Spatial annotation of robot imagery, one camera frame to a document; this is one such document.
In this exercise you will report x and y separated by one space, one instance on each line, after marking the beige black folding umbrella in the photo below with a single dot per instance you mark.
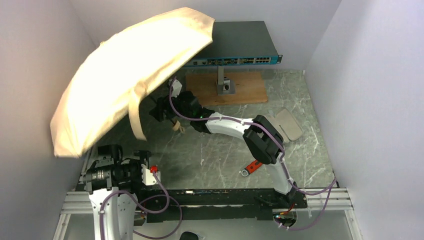
113 80

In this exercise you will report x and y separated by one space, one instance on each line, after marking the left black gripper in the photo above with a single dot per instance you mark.
142 159

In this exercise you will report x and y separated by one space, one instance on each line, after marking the red handled adjustable wrench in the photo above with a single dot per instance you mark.
249 169

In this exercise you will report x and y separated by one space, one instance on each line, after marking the grey network switch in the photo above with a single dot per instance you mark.
238 43

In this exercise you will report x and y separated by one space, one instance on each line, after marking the wooden base board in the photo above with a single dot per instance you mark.
249 88

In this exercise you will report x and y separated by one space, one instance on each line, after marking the metal stand bracket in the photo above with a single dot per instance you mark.
224 85

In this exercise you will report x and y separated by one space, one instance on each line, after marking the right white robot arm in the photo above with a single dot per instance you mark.
263 140

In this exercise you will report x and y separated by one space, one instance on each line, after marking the aluminium frame rail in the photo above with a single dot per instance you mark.
155 199

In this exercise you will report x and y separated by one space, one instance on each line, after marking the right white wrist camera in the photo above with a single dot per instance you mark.
176 87

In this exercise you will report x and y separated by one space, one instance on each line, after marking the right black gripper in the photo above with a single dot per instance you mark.
162 110

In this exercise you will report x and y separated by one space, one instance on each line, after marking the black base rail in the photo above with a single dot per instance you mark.
232 203

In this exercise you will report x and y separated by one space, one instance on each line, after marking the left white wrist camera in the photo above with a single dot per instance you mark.
150 175

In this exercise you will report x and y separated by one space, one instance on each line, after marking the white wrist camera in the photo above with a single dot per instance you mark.
176 87
150 175

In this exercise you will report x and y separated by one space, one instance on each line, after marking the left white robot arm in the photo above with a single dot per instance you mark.
113 211

